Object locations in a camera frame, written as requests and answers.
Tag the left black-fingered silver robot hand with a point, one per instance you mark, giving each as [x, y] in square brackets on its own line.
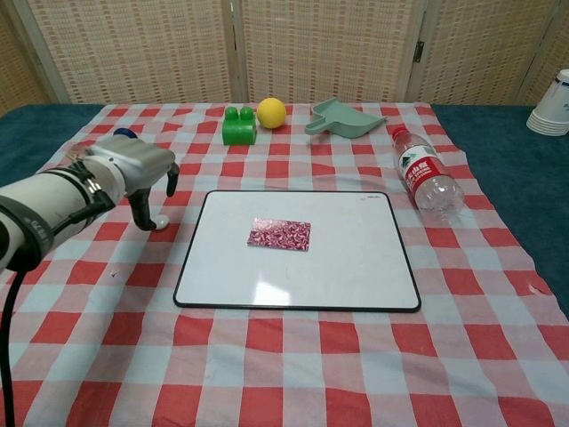
[133, 162]

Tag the small white plastic object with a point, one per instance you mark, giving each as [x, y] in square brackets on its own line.
[163, 221]

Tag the pink patterned packet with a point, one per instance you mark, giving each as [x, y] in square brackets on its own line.
[280, 236]

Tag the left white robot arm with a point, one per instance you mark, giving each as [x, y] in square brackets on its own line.
[44, 209]

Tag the green toy building block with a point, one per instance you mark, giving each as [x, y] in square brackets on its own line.
[240, 131]

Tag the woven folding screen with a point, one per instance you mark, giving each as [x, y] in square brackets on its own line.
[146, 49]

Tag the yellow ball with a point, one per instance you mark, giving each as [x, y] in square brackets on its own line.
[271, 113]

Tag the pale green dustpan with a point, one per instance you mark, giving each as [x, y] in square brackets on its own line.
[347, 122]

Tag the red white checked tablecloth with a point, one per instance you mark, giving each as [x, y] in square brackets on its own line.
[284, 356]

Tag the clear water bottle red label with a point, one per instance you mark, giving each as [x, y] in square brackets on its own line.
[424, 175]

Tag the metal screen hinge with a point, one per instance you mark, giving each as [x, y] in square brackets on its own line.
[418, 50]

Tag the dark blue table cover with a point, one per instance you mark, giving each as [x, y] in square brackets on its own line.
[511, 155]

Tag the white rectangular board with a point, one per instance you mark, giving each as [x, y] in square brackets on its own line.
[302, 276]

